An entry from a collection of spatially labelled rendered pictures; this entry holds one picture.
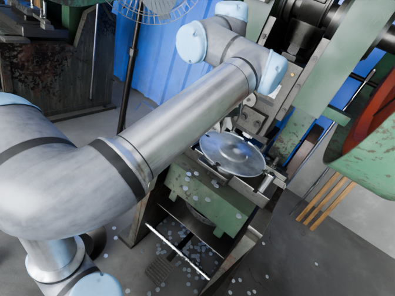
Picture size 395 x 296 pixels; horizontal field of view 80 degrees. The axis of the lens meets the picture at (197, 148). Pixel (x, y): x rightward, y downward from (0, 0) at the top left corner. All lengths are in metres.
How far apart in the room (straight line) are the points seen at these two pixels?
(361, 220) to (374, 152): 1.91
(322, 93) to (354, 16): 0.21
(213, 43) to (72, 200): 0.36
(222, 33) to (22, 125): 0.36
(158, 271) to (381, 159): 1.01
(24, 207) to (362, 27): 0.81
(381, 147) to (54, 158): 0.59
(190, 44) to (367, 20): 0.50
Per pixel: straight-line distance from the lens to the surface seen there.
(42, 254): 0.57
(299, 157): 1.30
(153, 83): 2.83
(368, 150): 0.64
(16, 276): 1.45
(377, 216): 2.50
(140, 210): 1.24
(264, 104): 0.92
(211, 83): 0.37
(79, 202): 0.27
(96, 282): 0.65
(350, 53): 0.82
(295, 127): 1.19
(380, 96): 1.21
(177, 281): 1.46
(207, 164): 0.85
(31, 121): 0.35
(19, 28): 2.05
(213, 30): 0.50
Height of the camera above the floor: 1.28
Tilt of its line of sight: 33 degrees down
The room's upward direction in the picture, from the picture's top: 22 degrees clockwise
